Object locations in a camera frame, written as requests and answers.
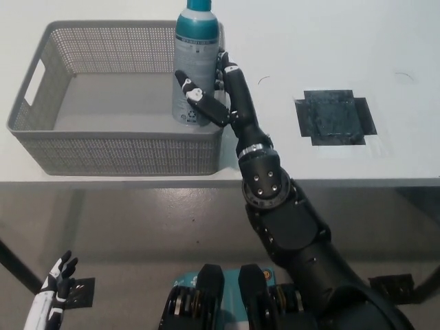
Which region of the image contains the grey perforated plastic basket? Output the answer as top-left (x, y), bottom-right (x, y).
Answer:
top-left (6, 20), bottom-right (228, 177)

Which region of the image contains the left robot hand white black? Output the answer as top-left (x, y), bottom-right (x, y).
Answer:
top-left (23, 250), bottom-right (80, 330)

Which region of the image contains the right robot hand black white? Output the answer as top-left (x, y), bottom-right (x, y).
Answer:
top-left (174, 49), bottom-right (274, 160)

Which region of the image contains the black tape patch on table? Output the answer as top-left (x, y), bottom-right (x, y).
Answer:
top-left (294, 89), bottom-right (377, 147)

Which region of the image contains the black table leg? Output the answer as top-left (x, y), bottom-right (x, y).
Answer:
top-left (0, 238), bottom-right (43, 294)

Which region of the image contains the teal and white spray can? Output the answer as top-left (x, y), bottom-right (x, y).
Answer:
top-left (171, 0), bottom-right (221, 128)

